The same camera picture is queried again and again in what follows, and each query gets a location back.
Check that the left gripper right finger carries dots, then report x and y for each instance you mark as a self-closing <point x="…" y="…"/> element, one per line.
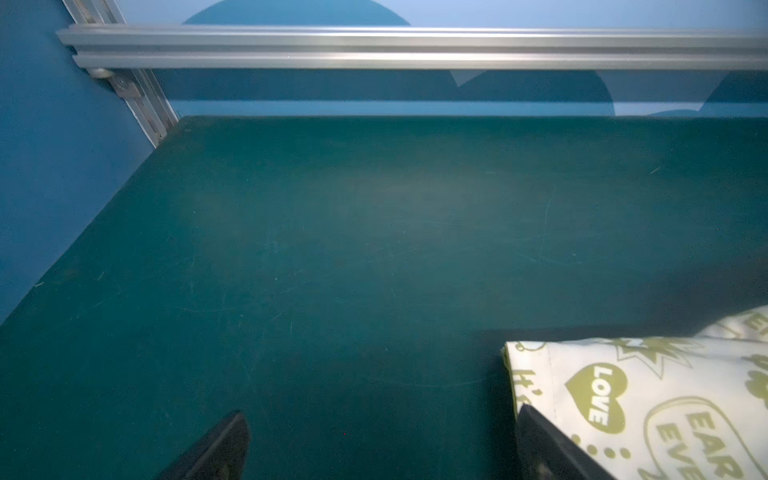
<point x="545" y="452"/>

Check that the left aluminium frame post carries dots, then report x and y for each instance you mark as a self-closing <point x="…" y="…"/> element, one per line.
<point x="139" y="89"/>

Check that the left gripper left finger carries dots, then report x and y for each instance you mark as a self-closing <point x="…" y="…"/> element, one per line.
<point x="219" y="454"/>

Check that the green and cream printed jacket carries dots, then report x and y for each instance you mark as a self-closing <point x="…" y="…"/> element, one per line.
<point x="656" y="407"/>

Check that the rear aluminium frame bar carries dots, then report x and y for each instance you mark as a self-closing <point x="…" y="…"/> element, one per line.
<point x="124" y="46"/>

